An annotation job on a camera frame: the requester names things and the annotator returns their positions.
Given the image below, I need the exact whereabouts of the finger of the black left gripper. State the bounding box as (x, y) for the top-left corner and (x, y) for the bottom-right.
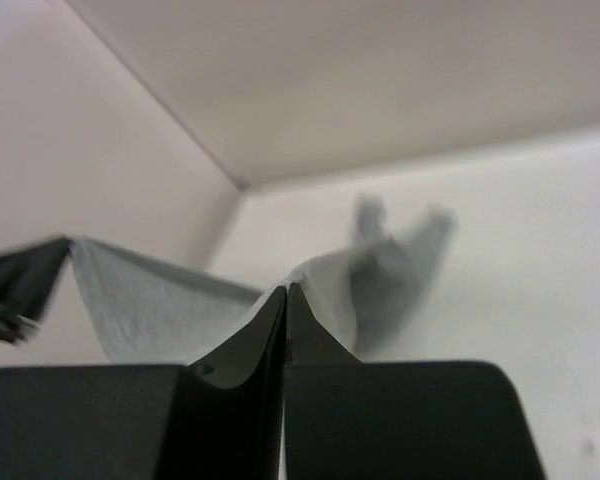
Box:
(0, 236), (71, 345)

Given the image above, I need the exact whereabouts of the grey tank top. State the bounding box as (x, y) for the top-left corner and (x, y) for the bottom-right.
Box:
(71, 196), (456, 364)

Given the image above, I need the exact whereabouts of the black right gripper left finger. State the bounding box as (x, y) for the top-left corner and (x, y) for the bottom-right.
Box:
(0, 287), (286, 479)

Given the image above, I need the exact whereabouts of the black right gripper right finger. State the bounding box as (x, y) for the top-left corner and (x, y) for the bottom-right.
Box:
(284, 285), (545, 479)

